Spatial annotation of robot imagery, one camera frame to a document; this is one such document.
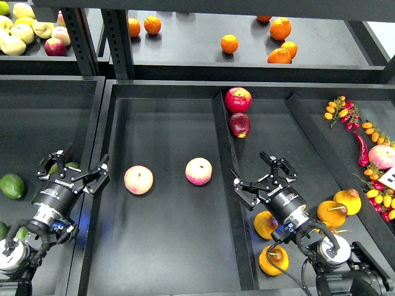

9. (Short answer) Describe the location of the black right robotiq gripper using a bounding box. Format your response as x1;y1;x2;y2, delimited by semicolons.
231;151;309;224

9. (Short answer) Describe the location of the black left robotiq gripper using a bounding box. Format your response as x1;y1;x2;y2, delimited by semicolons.
31;143;110;218

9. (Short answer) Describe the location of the dark green avocado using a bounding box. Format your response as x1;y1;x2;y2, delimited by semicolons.
15;226;29;241

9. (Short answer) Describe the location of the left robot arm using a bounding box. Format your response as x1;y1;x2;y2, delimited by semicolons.
1;146;110;295

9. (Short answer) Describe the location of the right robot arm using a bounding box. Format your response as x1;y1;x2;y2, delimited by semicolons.
233;152;394;295

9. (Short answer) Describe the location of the green avocado top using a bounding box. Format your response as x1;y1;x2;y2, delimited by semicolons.
39;158;58;175

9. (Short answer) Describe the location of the green lime-like avocado far left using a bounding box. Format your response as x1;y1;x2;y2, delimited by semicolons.
1;173;26;199

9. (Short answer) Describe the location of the yellow pear under gripper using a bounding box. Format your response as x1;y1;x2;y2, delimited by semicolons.
317;200;347;228

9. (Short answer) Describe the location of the green avocado bottom left edge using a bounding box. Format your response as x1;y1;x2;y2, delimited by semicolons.
0;221;9;241

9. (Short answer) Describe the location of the dark red apple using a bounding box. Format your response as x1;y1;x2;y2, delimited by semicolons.
228;113;251;139

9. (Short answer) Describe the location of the pink apple left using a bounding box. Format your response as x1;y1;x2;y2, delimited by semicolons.
123;165;154;195

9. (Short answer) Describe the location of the pink apple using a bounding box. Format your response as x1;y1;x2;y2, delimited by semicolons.
185;157;212;186
123;165;154;195
368;144;394;170

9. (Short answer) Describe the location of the pink apple centre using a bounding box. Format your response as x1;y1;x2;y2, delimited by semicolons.
185;157;212;186

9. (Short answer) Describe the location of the black left tray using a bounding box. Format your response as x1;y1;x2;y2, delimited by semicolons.
1;75;105;295

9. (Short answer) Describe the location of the black tray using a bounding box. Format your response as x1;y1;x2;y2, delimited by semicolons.
1;75;105;295
85;80;394;295

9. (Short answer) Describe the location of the bright red apple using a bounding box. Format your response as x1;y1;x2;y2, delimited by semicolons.
225;87;252;113

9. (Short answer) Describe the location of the red chili pepper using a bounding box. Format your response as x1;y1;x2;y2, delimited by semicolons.
353;131;369;167

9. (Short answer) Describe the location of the black middle tray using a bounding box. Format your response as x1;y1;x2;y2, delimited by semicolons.
85;80;394;295

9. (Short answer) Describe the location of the cherry tomato bunch top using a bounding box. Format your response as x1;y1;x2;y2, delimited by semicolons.
324;96;360;131

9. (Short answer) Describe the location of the cherry tomato bunch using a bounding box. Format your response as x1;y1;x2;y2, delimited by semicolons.
354;163;394;223
324;96;360;131

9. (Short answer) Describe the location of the cherry tomato bunch bottom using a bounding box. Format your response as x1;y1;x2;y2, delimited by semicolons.
354;163;394;223

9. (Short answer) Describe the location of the orange tomato bunch middle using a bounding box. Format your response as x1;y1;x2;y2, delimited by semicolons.
362;121;394;148

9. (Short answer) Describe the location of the pink apple far right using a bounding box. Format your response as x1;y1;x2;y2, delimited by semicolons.
368;144;394;170

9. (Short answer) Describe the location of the white label card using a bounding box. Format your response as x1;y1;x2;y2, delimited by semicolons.
378;166;395;190

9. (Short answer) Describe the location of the red apple on shelf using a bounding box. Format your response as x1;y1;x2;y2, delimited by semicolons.
44;38;67;57

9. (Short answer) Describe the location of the orange on shelf front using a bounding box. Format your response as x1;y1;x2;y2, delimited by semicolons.
267;48;292;64

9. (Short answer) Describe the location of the black shelf upright left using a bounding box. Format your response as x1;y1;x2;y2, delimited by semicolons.
60;7;99;76

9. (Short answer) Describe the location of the orange on shelf right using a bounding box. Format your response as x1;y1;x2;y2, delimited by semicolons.
281;41;298;59

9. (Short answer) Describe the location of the pale peach on shelf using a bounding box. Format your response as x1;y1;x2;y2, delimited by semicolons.
51;27;71;47

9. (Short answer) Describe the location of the orange on shelf centre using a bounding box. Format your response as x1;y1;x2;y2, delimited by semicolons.
220;35;239;54

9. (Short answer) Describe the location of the yellow apple on shelf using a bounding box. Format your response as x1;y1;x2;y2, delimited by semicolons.
32;20;54;39

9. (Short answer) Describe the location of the pale yellow apple middle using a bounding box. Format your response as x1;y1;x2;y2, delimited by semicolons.
10;23;35;45

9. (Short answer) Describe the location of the large orange on shelf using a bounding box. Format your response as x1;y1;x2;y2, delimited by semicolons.
270;17;292;41

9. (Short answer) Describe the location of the orange on shelf top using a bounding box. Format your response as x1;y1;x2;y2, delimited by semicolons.
256;15;272;23

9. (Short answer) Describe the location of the black shelf upright post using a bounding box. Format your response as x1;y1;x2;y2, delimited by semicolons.
101;9;135;80

